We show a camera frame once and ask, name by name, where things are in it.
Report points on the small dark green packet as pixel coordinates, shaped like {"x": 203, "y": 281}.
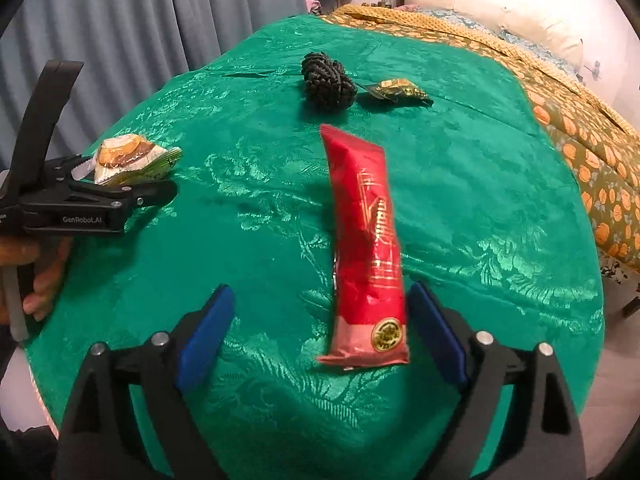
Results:
{"x": 397, "y": 90}

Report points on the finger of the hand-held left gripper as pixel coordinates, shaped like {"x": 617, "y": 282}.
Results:
{"x": 150, "y": 195}
{"x": 62, "y": 169}

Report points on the dark furniture leg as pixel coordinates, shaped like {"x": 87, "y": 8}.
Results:
{"x": 631, "y": 307}

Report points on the white pastry wrapper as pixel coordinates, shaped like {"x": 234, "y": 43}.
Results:
{"x": 125, "y": 160}

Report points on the white wall fixture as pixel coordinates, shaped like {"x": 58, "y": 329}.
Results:
{"x": 595, "y": 69}

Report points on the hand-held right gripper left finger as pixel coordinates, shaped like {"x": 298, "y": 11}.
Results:
{"x": 205, "y": 335}

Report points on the beige pillow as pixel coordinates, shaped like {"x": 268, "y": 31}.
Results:
{"x": 490, "y": 5}

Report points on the grey blue curtain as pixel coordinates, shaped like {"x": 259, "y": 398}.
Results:
{"x": 150, "y": 20}

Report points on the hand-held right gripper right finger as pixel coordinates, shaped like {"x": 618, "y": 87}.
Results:
{"x": 440, "y": 335}

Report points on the orange patterned quilt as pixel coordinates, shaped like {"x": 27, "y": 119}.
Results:
{"x": 590, "y": 150}

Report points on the person's left hand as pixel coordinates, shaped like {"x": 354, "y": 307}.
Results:
{"x": 47, "y": 280}

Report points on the long red snack packet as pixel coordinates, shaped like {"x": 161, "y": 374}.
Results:
{"x": 365, "y": 235}

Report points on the teal patterned sheet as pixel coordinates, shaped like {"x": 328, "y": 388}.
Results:
{"x": 465, "y": 20}

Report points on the green satin tablecloth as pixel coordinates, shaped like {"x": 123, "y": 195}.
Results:
{"x": 500, "y": 185}

